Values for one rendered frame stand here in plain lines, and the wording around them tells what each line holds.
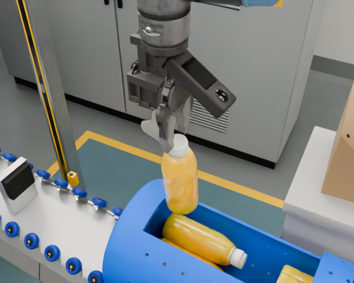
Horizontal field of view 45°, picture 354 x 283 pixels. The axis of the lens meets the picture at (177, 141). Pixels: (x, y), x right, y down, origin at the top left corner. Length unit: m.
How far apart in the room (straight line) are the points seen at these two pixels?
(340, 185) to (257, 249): 0.25
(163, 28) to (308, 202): 0.64
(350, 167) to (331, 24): 2.55
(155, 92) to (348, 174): 0.55
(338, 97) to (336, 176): 2.44
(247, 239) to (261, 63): 1.36
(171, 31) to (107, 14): 2.03
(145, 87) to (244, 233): 0.53
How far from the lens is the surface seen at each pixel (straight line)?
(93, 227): 1.29
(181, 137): 0.76
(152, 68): 0.67
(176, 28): 0.60
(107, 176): 2.69
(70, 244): 1.27
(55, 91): 1.50
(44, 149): 2.96
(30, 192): 1.38
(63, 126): 1.60
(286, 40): 2.19
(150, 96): 0.68
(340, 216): 1.08
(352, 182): 1.07
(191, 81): 0.63
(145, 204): 0.93
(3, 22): 3.29
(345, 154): 1.02
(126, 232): 0.92
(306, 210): 1.07
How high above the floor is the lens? 1.95
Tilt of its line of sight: 43 degrees down
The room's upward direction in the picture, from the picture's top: straight up
